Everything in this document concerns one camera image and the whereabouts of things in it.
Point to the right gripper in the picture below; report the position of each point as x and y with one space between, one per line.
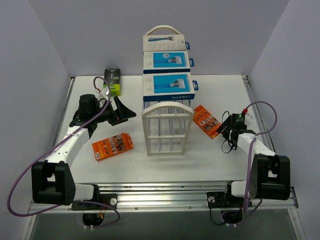
227 130

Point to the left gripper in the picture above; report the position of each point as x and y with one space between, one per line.
116 113

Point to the orange razor box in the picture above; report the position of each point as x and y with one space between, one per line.
206 121
112 146

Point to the blue Harry's razor box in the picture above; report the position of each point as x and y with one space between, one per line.
177 86
161 62

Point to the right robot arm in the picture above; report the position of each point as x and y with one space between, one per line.
268 174

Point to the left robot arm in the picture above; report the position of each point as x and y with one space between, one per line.
52 180

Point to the white and chrome shelf rack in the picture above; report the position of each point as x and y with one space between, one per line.
166 124

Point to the green black razor box rear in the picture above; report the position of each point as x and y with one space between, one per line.
113 77

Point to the white Harry's razor box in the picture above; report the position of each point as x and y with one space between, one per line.
166 42

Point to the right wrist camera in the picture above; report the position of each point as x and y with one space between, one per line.
248 119

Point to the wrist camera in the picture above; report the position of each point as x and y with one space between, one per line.
103 93
248 119

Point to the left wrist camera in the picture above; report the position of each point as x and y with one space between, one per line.
103 93

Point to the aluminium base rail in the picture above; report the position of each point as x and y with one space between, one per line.
147 197

